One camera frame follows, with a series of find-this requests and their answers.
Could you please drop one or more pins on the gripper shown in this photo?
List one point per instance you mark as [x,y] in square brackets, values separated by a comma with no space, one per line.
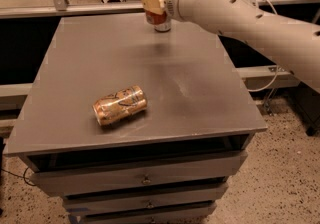
[172,1]

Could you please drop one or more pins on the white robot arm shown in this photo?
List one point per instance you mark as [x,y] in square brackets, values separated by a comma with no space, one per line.
[292,44]

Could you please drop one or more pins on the white green 7up can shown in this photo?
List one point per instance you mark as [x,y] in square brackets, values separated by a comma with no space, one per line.
[163,27]

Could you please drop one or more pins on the orange gold lying can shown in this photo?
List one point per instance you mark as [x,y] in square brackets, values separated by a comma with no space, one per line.
[119,105]

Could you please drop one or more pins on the grey drawer cabinet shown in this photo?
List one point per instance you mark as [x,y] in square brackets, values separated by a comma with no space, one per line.
[197,102]

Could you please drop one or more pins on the middle grey drawer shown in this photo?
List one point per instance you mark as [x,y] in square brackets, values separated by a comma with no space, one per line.
[146,198]

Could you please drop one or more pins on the grey drawer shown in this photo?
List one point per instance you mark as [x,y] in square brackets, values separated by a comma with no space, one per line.
[139,174]
[146,198]
[165,214]

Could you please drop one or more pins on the top grey drawer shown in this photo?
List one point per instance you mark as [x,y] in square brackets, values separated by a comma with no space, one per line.
[139,174]

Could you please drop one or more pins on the bottom grey drawer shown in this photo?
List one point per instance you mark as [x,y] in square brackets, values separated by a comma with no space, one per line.
[165,214]

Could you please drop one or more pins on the metal frame rail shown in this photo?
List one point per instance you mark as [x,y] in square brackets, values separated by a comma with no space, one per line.
[101,9]

